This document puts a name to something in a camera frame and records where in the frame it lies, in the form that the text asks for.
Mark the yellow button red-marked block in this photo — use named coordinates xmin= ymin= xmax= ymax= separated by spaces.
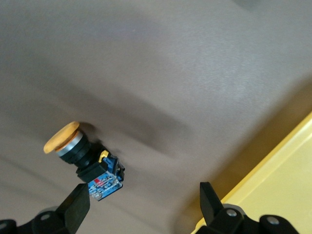
xmin=43 ymin=121 xmax=126 ymax=202

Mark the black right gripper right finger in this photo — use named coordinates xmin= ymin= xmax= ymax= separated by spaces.
xmin=191 ymin=181 xmax=300 ymax=234

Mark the yellow plastic tray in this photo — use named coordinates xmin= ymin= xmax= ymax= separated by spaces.
xmin=190 ymin=117 xmax=312 ymax=234

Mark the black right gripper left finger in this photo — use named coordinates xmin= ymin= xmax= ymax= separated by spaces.
xmin=0 ymin=183 xmax=91 ymax=234

